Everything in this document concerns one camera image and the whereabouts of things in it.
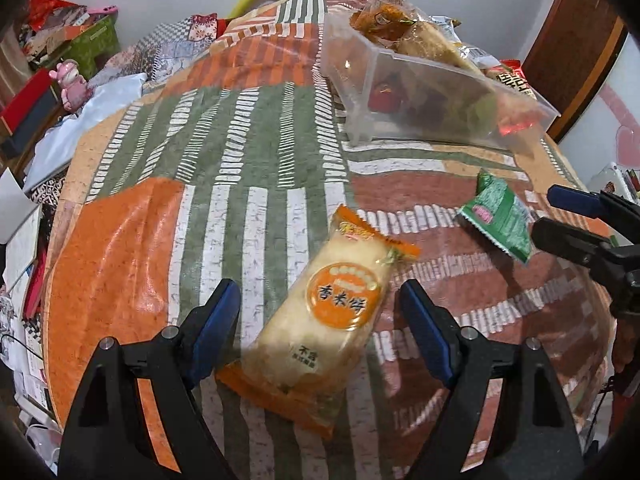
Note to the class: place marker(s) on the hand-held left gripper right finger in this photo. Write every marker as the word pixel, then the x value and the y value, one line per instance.
pixel 425 330

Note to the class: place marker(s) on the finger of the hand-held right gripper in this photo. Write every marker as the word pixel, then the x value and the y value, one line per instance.
pixel 570 242
pixel 575 200

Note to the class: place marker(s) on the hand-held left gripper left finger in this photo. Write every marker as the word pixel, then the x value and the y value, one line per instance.
pixel 215 330

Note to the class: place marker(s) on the green snack packet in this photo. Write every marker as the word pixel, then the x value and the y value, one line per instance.
pixel 500 215

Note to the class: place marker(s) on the orange rice cracker packet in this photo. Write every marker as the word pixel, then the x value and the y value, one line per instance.
pixel 325 320

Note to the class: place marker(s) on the clear plastic container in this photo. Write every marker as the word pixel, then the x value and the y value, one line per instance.
pixel 430 110

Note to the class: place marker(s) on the orange fried snack bag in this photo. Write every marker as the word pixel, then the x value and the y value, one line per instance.
pixel 380 17

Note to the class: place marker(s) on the white cabinet with pink print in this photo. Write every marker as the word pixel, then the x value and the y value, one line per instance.
pixel 610 125

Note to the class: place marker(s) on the striped patchwork tablecloth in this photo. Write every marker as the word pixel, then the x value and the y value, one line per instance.
pixel 150 260

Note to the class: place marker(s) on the red patterned snack packet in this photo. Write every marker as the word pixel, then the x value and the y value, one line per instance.
pixel 515 80

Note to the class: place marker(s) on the brown wooden door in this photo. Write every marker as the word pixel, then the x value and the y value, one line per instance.
pixel 575 45

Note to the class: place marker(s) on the silver foil snack packet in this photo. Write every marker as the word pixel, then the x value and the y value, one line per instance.
pixel 477 55

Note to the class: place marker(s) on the stack of books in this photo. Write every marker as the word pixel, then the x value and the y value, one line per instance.
pixel 25 265

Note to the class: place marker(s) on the white paper sheet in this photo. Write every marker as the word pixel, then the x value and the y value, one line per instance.
pixel 15 205

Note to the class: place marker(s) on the light blue cloth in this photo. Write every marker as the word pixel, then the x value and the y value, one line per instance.
pixel 75 130

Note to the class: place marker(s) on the pink toy figure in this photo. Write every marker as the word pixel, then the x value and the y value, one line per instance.
pixel 72 85

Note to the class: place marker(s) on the checkered floral quilt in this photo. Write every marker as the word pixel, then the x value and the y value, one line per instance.
pixel 175 45

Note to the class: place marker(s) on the red flat box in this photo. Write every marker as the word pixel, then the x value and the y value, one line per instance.
pixel 27 97

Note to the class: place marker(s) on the red plastic bag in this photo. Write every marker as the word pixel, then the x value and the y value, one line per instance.
pixel 42 7

